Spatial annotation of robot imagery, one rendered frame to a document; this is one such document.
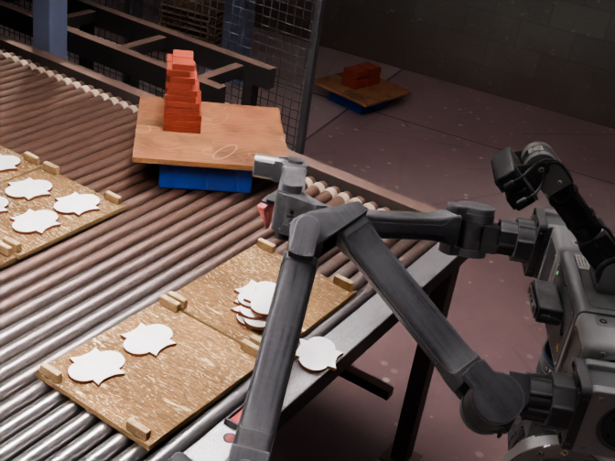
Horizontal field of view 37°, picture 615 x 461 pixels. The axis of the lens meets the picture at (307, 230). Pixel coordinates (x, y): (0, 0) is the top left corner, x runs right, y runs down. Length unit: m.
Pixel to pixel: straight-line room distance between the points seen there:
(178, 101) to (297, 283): 1.70
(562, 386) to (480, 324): 2.85
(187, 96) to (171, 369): 1.15
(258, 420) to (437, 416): 2.35
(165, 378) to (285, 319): 0.79
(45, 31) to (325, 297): 1.95
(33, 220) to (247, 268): 0.63
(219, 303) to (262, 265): 0.23
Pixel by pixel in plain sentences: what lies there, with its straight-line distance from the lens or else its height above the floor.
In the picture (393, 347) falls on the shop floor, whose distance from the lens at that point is 3.97.
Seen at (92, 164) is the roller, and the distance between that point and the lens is 3.10.
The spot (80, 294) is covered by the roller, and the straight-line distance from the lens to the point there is 2.45.
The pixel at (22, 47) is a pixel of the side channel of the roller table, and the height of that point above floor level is 0.95.
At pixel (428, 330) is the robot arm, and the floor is 1.51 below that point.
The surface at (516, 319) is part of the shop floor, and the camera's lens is 4.36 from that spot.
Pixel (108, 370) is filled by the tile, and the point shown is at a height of 0.95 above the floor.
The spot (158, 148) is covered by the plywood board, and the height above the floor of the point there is 1.04.
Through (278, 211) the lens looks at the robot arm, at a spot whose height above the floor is 1.48.
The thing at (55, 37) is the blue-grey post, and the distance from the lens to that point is 3.98.
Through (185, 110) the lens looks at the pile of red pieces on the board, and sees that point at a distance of 3.05.
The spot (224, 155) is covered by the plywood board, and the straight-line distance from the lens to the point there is 2.95.
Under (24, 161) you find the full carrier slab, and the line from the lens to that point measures 3.08.
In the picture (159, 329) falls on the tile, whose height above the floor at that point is 0.95.
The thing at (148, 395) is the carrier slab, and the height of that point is 0.94.
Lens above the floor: 2.30
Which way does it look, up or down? 29 degrees down
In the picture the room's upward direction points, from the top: 9 degrees clockwise
